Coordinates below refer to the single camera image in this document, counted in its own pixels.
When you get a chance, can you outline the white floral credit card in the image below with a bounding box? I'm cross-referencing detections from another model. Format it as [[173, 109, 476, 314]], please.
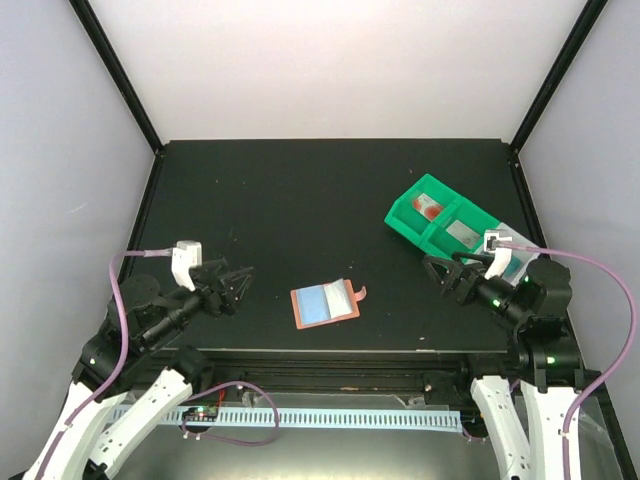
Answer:
[[446, 220, 480, 249]]

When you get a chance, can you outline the brown leather card holder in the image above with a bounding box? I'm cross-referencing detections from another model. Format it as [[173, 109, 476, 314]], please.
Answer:
[[290, 278, 367, 330]]

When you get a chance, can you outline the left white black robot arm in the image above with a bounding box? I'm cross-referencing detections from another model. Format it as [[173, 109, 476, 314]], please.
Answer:
[[18, 258, 255, 479]]

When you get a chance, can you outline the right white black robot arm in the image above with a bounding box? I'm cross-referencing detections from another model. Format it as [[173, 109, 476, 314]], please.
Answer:
[[423, 252, 587, 479]]

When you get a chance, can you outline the red circle card in bin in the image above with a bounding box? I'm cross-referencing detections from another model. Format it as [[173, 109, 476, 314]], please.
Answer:
[[411, 193, 444, 221]]

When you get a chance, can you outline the clear plastic bin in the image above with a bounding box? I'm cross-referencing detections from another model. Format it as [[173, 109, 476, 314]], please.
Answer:
[[488, 223, 539, 286]]

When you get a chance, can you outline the green plastic bin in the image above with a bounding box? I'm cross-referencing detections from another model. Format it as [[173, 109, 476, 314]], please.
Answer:
[[384, 174, 462, 255], [422, 198, 500, 259]]

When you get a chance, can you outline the left small circuit board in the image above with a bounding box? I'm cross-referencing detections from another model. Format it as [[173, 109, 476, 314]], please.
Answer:
[[182, 406, 219, 422]]

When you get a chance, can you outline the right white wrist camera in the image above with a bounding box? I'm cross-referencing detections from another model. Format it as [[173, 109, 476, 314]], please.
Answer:
[[483, 230, 513, 280]]

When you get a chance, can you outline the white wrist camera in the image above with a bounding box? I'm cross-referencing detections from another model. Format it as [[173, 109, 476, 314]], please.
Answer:
[[483, 230, 513, 280], [171, 240, 202, 292]]

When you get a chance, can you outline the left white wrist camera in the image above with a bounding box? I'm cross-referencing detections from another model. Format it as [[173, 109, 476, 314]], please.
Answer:
[[171, 240, 202, 292]]

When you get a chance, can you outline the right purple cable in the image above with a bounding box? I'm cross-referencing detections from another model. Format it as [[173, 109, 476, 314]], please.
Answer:
[[499, 242, 639, 480]]

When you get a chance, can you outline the light blue slotted cable duct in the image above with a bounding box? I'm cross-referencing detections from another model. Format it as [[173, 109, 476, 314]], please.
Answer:
[[107, 403, 464, 434]]

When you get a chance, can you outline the right black frame post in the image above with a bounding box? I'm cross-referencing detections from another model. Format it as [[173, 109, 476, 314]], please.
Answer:
[[510, 0, 608, 154]]

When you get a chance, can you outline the black frame post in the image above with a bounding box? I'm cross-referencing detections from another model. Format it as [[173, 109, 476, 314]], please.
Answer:
[[510, 0, 608, 154], [69, 0, 163, 154]]

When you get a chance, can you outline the left black frame post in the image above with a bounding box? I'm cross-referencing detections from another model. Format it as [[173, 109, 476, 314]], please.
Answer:
[[69, 0, 163, 154]]

